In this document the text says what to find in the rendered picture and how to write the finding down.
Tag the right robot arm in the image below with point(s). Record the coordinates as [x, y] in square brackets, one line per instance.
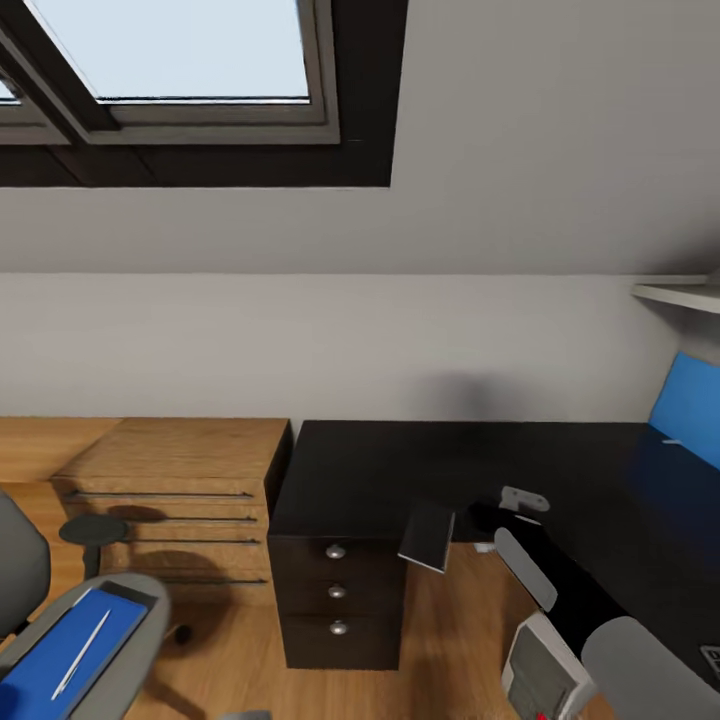
[639, 677]

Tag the cabinet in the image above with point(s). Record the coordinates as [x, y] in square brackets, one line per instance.
[340, 603]
[197, 496]

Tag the folder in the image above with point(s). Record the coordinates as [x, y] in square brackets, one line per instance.
[27, 689]

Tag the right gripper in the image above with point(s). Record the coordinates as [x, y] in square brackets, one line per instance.
[485, 516]

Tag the notebook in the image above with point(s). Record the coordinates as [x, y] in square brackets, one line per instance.
[428, 534]

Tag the fixed window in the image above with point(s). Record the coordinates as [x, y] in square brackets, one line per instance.
[199, 93]

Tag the swivel chair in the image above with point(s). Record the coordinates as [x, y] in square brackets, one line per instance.
[25, 578]

